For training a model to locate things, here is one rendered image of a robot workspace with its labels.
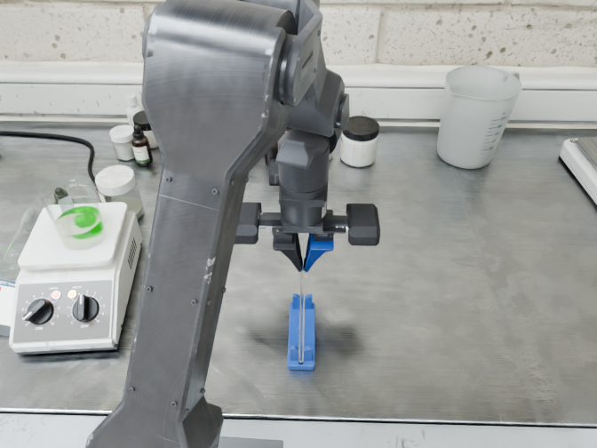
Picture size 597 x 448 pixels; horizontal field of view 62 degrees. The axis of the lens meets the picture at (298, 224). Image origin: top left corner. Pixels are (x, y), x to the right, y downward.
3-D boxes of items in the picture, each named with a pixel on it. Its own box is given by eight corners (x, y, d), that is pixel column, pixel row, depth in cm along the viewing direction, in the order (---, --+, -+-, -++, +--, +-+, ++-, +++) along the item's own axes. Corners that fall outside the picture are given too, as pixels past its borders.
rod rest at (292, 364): (314, 371, 62) (315, 354, 59) (287, 370, 62) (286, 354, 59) (314, 306, 69) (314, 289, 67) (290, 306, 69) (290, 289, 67)
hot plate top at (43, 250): (113, 266, 64) (111, 261, 63) (17, 270, 63) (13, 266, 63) (130, 205, 73) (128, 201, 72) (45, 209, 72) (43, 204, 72)
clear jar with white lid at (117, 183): (145, 200, 86) (134, 163, 81) (144, 223, 82) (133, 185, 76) (108, 205, 85) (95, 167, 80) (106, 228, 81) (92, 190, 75)
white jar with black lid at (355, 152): (382, 156, 96) (386, 124, 91) (362, 172, 92) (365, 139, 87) (353, 143, 99) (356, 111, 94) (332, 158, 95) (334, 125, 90)
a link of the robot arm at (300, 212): (386, 195, 55) (381, 163, 60) (219, 193, 56) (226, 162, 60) (379, 248, 61) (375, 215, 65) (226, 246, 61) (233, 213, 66)
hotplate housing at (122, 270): (120, 353, 64) (103, 314, 58) (14, 358, 63) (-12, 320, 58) (147, 233, 80) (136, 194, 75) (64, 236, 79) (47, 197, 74)
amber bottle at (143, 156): (142, 155, 96) (132, 119, 91) (155, 158, 95) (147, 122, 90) (133, 164, 94) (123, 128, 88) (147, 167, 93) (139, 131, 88)
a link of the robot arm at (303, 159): (318, 153, 49) (339, 108, 56) (264, 144, 51) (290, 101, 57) (316, 207, 54) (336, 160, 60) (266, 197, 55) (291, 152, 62)
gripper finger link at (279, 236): (346, 234, 60) (345, 213, 63) (270, 233, 61) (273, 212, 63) (345, 246, 62) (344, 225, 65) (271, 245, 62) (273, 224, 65)
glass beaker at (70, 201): (51, 252, 65) (27, 203, 59) (71, 220, 70) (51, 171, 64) (104, 256, 65) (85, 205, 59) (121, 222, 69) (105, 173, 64)
